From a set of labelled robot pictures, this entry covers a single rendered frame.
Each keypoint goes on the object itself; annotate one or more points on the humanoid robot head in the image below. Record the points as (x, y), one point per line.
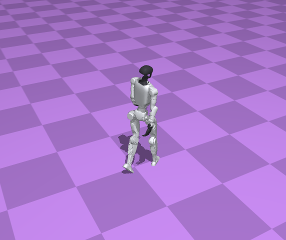
(145, 70)

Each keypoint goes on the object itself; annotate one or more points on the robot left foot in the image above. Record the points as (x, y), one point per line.
(128, 167)

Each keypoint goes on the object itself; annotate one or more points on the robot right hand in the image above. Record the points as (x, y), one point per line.
(148, 130)

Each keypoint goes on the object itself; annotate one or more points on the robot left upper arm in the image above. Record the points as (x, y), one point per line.
(132, 86)

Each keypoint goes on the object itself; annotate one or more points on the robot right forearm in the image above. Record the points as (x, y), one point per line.
(152, 116)

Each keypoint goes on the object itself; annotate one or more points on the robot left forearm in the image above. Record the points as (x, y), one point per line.
(133, 101)

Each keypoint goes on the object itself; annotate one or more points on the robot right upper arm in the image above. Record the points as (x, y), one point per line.
(153, 92)

